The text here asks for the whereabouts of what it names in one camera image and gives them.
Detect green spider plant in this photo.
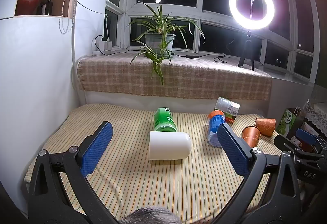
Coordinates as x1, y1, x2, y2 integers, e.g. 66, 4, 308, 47
126, 2, 206, 87

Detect blue bottle with orange cap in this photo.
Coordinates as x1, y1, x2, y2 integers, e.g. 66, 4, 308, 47
207, 110, 227, 148

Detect black ring light cable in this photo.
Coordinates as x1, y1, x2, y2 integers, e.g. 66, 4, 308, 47
174, 53, 242, 64

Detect white cup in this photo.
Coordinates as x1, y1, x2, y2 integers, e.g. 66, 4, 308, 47
149, 131, 192, 161

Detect striped bed sheet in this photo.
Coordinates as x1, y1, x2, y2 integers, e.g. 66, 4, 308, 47
24, 103, 284, 222

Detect white power strip with chargers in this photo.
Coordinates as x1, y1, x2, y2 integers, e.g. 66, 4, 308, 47
94, 34, 144, 56

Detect dark glass bottle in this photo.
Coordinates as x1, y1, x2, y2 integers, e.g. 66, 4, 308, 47
37, 0, 54, 16

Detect black tripod stand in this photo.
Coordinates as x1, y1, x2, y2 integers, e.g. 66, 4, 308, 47
237, 0, 259, 71

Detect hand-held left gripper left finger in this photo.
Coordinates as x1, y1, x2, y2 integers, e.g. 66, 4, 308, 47
27, 121, 120, 224

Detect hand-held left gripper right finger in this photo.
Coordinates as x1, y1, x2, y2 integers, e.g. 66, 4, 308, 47
209, 123, 302, 224

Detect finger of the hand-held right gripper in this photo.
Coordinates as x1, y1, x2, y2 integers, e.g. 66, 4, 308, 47
295, 128, 327, 150
274, 134, 301, 156

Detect orange patterned cup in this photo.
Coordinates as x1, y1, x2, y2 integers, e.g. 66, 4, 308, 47
255, 118, 277, 137
241, 125, 262, 148

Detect green soda can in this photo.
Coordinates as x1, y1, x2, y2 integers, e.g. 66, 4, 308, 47
154, 108, 177, 133

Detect white framed window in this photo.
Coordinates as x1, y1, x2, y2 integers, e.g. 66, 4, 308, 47
104, 0, 318, 84

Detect clear bottle with white label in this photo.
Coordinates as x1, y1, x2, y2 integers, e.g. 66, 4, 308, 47
214, 97, 241, 124

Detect green carton box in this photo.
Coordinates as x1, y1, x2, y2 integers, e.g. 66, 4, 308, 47
276, 108, 307, 138

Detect white ring light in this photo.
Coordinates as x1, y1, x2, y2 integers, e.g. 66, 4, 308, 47
229, 0, 275, 31

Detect white lace cloth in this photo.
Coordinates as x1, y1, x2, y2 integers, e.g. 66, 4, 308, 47
303, 102, 327, 136

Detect grey plant pot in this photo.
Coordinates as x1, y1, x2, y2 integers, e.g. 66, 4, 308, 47
143, 33, 176, 59

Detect beige checked cloth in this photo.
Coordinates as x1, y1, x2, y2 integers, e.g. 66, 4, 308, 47
77, 52, 273, 101

